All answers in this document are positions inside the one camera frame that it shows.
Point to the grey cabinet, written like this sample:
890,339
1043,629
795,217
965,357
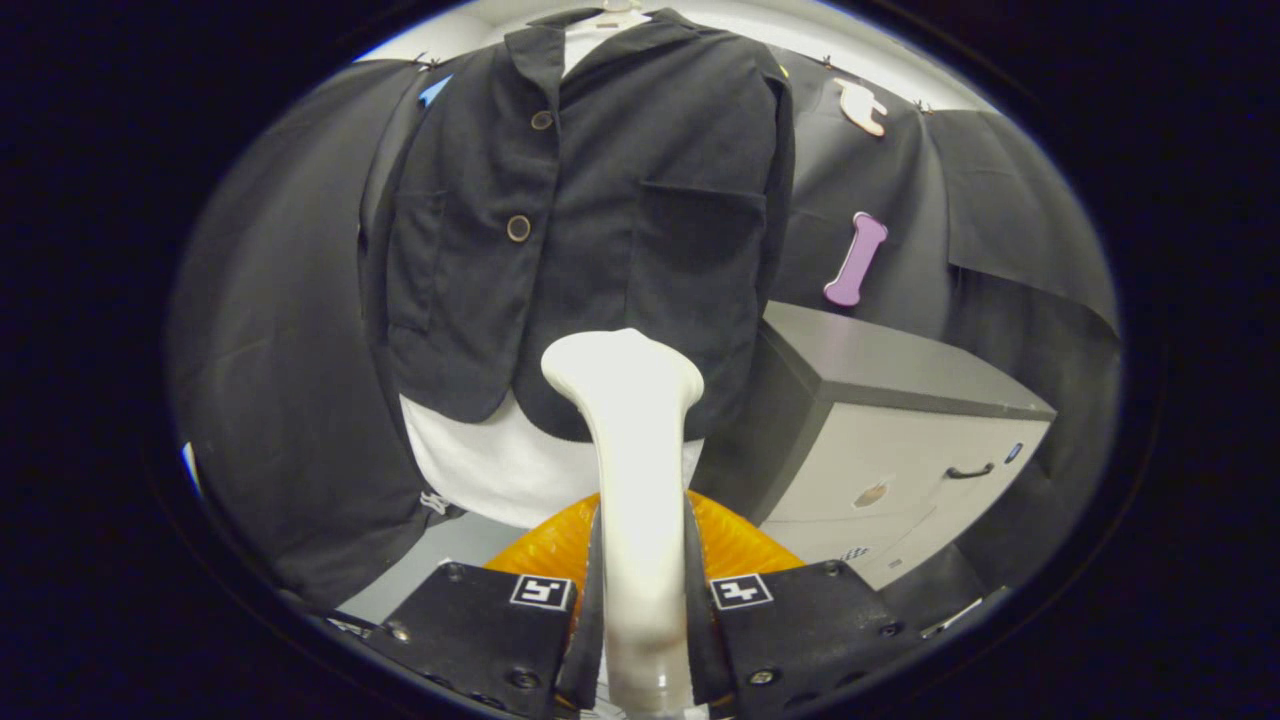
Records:
870,380

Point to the white garment steamer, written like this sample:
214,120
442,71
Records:
635,450

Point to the white mannequin torso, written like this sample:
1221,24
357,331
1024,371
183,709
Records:
490,465

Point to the black backdrop cloth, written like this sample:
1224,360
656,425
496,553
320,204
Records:
270,330

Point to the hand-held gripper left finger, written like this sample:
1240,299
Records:
480,640

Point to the black suit jacket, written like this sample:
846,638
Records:
600,220

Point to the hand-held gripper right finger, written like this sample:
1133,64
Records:
790,630

